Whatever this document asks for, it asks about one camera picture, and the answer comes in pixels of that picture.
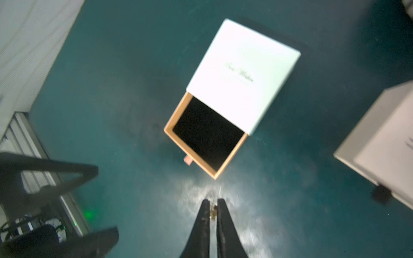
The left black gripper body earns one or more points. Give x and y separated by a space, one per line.
29 229

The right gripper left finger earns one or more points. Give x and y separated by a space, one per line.
198 243

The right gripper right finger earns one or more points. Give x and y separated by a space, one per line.
228 241

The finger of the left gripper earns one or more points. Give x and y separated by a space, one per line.
93 245
14 197

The pearl drop earring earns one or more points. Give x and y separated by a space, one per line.
213 211

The mint green jewelry box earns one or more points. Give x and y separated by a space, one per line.
234 85

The small cream jewelry box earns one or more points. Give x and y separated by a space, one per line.
380 147

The dark green table mat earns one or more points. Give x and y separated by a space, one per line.
123 70

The aluminium front rail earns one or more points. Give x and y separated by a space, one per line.
20 138

